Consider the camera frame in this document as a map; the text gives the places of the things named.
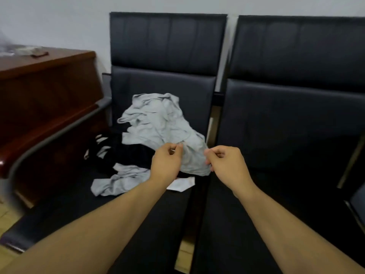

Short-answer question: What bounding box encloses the person's left hand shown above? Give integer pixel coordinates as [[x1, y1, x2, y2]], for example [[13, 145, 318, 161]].
[[149, 142, 184, 187]]

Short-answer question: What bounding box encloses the person's right hand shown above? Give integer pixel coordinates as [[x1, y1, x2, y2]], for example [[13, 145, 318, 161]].
[[204, 145, 256, 199]]

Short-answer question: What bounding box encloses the grey tank top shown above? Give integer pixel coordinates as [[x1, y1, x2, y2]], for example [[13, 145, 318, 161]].
[[90, 163, 196, 197]]

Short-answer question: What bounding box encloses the blue-grey plastic bin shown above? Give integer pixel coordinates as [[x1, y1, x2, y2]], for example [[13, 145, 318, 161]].
[[350, 182, 365, 226]]

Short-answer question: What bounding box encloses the person's left forearm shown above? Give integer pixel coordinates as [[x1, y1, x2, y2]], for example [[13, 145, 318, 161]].
[[0, 179, 169, 274]]

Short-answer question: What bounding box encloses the person's right forearm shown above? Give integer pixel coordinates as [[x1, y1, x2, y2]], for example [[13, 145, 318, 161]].
[[233, 185, 365, 274]]

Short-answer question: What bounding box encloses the brown wooden cabinet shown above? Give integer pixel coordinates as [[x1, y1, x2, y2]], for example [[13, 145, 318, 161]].
[[0, 45, 112, 209]]

